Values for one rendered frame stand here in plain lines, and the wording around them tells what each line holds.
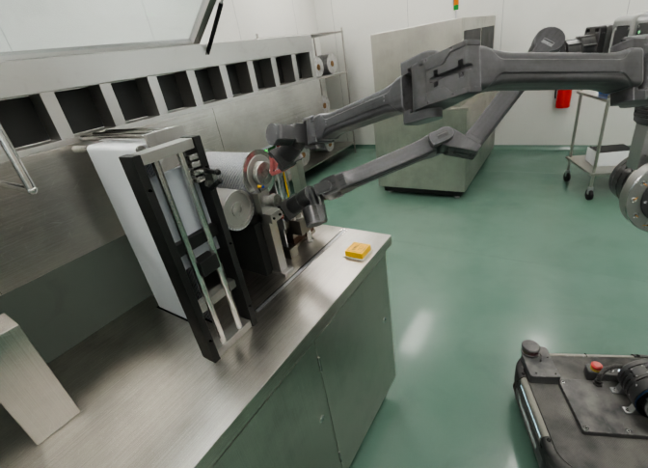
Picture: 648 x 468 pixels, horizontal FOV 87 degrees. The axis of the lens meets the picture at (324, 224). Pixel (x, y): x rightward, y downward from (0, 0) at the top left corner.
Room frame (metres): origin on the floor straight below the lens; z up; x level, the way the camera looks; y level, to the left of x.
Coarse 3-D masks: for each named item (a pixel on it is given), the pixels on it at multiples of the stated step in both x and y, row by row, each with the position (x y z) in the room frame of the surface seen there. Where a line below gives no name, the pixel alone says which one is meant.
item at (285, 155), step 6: (276, 150) 1.01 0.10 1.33; (282, 150) 1.00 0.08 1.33; (288, 150) 0.98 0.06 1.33; (294, 150) 0.98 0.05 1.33; (300, 150) 1.00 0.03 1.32; (270, 156) 1.00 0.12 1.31; (276, 156) 0.99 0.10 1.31; (282, 156) 1.00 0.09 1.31; (288, 156) 0.99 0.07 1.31; (294, 156) 1.00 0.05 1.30; (300, 156) 1.05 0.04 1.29; (282, 162) 0.98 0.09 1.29; (288, 162) 1.00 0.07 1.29; (294, 162) 1.02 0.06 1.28; (282, 168) 0.98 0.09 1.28
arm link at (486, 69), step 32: (416, 64) 0.62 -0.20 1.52; (448, 64) 0.56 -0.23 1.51; (480, 64) 0.54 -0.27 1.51; (512, 64) 0.55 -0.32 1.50; (544, 64) 0.55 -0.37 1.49; (576, 64) 0.56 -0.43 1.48; (608, 64) 0.57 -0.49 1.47; (640, 64) 0.58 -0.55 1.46; (416, 96) 0.61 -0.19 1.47; (448, 96) 0.55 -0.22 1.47; (640, 96) 0.57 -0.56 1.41
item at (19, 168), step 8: (0, 128) 0.66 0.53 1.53; (0, 136) 0.65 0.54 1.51; (0, 144) 0.65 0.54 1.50; (8, 144) 0.66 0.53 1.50; (8, 152) 0.65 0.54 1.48; (16, 152) 0.66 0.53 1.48; (16, 160) 0.66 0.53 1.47; (16, 168) 0.65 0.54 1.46; (24, 168) 0.66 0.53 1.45; (24, 176) 0.65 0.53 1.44; (24, 184) 0.65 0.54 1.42; (32, 184) 0.66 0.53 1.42
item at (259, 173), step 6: (258, 162) 1.06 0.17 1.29; (264, 162) 1.07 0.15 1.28; (258, 168) 1.04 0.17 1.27; (264, 168) 1.07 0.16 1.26; (252, 174) 1.04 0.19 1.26; (258, 174) 1.04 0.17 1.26; (264, 174) 1.06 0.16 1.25; (270, 174) 1.08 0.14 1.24; (258, 180) 1.03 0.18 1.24; (264, 180) 1.05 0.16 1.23; (270, 180) 1.08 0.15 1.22
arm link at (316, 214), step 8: (320, 184) 1.02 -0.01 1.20; (328, 184) 1.01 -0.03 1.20; (320, 192) 1.00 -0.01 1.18; (320, 200) 1.00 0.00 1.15; (304, 208) 1.00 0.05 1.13; (312, 208) 0.99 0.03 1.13; (320, 208) 0.99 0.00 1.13; (304, 216) 1.00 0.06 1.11; (312, 216) 0.98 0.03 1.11; (320, 216) 0.98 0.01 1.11; (312, 224) 0.97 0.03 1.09; (320, 224) 1.00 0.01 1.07
